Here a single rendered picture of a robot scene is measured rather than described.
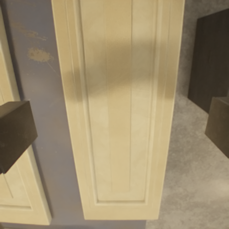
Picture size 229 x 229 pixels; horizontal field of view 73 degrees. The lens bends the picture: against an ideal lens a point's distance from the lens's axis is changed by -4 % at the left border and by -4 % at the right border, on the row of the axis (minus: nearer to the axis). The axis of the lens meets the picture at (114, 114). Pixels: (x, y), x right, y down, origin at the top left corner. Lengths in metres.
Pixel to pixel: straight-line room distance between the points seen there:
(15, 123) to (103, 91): 0.15
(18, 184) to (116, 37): 0.39
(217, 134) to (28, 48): 0.31
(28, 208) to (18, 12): 0.44
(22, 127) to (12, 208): 0.36
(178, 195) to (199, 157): 0.57
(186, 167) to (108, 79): 1.71
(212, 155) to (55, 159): 1.72
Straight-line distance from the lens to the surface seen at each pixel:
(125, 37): 0.26
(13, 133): 0.19
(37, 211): 0.51
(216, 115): 0.21
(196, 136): 1.71
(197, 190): 2.22
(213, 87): 1.15
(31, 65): 0.32
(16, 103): 0.21
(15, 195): 0.50
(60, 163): 0.39
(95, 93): 0.28
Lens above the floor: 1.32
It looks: 67 degrees down
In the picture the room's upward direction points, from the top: 177 degrees counter-clockwise
